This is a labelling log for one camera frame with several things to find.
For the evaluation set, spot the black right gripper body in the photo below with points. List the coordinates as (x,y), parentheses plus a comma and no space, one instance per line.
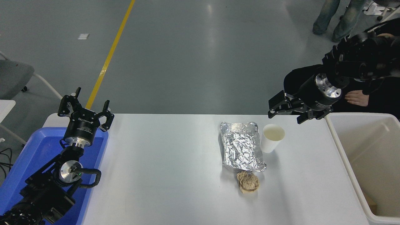
(312,95)

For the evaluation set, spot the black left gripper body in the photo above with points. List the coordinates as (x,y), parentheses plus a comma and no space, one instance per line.
(82,125)

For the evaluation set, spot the white paper cup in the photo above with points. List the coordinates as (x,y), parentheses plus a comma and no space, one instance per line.
(269,140)

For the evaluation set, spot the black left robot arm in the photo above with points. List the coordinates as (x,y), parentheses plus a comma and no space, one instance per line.
(47,193)

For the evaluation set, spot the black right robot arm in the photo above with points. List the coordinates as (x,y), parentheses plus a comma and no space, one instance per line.
(350,67)

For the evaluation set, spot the person's hand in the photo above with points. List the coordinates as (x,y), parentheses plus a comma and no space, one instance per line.
(386,35)
(357,97)

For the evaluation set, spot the large pale bin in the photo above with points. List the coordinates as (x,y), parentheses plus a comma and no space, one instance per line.
(347,150)

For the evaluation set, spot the blue plastic tray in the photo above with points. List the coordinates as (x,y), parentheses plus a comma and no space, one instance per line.
(37,147)

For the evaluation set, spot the crumpled foil tray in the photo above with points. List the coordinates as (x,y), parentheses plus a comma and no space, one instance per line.
(242,147)

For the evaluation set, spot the grey chair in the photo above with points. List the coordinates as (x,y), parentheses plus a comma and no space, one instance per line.
(14,76)

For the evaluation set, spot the small white table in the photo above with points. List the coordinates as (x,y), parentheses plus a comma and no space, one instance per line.
(4,107)

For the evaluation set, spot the person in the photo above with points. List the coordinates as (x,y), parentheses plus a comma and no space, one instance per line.
(345,22)
(384,100)

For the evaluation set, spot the crumpled tan paper ball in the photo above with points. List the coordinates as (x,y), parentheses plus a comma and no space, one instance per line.
(248,182)

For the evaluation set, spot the white wheeled frame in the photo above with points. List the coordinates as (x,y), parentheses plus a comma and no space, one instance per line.
(379,7)

